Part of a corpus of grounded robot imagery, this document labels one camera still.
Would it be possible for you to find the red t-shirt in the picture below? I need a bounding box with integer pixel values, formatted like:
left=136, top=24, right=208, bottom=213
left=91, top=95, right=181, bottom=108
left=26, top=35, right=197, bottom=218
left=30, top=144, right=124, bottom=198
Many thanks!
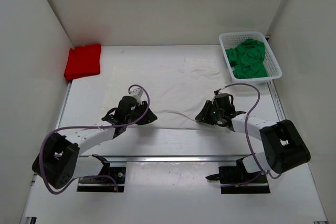
left=64, top=44, right=101, bottom=81

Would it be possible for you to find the green t-shirt in basket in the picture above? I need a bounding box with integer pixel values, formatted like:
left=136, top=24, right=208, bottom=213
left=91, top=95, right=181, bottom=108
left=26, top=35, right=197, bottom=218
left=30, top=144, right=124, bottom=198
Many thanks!
left=225, top=39, right=268, bottom=79

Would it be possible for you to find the aluminium table edge rail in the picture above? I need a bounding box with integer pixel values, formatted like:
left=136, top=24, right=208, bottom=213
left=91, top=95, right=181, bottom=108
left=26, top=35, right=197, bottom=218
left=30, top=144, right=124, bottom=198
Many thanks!
left=104, top=155, right=243, bottom=163

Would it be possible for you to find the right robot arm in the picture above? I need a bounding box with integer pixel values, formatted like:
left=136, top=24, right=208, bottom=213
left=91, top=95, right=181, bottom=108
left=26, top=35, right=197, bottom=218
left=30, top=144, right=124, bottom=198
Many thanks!
left=195, top=93, right=311, bottom=182

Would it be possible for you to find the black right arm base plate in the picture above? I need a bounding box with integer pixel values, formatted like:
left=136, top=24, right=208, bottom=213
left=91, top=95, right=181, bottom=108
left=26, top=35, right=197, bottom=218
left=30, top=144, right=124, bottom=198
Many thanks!
left=205, top=161, right=270, bottom=195

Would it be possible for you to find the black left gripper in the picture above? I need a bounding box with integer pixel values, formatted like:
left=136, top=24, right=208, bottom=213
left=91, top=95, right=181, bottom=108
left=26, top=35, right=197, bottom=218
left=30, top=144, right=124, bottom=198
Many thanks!
left=125, top=100, right=158, bottom=125

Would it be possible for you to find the white t-shirt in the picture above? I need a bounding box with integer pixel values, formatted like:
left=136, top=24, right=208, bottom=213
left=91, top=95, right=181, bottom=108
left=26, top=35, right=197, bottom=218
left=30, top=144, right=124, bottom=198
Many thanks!
left=99, top=59, right=226, bottom=130

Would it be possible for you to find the white plastic basket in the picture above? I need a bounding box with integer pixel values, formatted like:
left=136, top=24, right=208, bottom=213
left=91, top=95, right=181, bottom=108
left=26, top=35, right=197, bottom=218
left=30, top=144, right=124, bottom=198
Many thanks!
left=219, top=31, right=282, bottom=85

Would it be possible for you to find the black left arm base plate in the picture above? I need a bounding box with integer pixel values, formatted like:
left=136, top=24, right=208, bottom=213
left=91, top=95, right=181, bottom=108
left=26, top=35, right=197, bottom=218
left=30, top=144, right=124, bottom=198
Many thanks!
left=77, top=163, right=127, bottom=193

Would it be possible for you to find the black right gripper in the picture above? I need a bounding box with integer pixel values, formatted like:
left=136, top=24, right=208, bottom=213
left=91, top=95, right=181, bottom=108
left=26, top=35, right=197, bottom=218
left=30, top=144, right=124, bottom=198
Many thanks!
left=196, top=101, right=224, bottom=125

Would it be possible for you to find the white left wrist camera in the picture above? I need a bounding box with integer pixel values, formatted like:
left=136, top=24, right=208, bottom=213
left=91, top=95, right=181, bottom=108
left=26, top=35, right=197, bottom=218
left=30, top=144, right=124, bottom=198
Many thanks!
left=129, top=88, right=144, bottom=104

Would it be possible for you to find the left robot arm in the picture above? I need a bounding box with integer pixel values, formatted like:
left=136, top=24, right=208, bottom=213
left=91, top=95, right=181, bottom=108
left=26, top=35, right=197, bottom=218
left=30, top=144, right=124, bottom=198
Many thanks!
left=31, top=93, right=157, bottom=195

